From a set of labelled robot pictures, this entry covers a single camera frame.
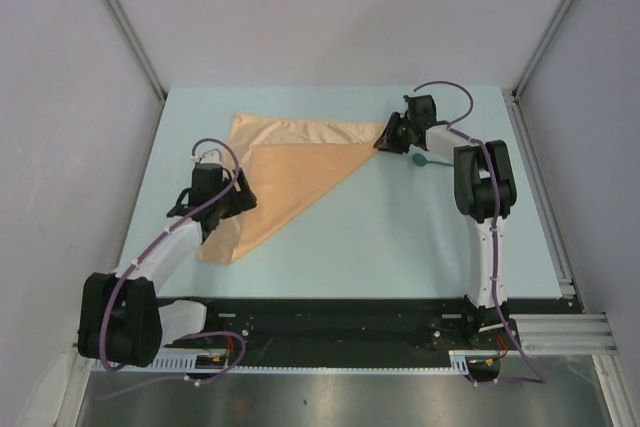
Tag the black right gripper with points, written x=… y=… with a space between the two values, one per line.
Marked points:
x=387 y=141

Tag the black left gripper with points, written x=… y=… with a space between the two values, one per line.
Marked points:
x=243 y=199

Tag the teal plastic spoon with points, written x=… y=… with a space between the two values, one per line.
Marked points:
x=422 y=161

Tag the peach satin napkin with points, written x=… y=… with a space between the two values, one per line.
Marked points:
x=289 y=164

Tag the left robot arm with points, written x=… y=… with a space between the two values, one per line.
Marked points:
x=122 y=320

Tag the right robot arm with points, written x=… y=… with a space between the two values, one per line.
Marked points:
x=484 y=193

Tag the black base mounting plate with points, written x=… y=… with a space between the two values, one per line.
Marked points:
x=366 y=334

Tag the right aluminium corner post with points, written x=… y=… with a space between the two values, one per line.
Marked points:
x=552 y=29

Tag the aluminium corner post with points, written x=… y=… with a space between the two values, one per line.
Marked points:
x=133 y=43
x=552 y=29

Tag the aluminium frame rail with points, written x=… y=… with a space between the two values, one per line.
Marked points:
x=549 y=223

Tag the white slotted cable duct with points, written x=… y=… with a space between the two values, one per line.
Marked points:
x=183 y=362

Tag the left aluminium corner post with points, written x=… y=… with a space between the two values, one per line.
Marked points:
x=133 y=43

